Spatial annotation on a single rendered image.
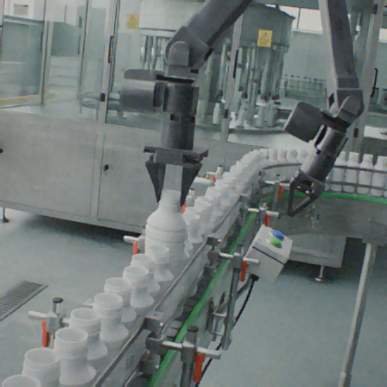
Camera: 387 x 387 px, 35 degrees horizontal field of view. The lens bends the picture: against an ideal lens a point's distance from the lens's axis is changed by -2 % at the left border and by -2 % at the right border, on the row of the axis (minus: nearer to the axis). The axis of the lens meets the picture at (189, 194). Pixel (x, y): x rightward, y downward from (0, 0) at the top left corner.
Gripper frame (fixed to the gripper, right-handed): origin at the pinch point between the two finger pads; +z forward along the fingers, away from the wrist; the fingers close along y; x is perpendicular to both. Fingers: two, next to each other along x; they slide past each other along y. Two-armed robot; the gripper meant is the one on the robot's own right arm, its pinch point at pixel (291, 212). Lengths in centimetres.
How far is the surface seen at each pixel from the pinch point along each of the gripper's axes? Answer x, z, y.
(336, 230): 26, 26, -128
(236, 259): -5.3, 13.1, 5.6
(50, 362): -17, 10, 74
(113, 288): -18, 9, 53
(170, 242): -16.4, 7.6, 30.6
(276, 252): 1.4, 8.1, 3.9
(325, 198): 15, 16, -125
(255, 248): -3.0, 9.5, 3.8
